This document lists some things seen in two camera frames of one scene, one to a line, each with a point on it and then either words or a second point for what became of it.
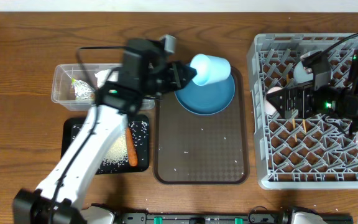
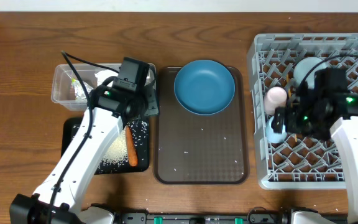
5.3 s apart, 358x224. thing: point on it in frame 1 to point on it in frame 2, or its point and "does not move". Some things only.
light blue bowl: x=300 y=74 does not move
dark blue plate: x=207 y=99 does not move
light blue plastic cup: x=209 y=69 to x=273 y=137
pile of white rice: x=117 y=154 does not move
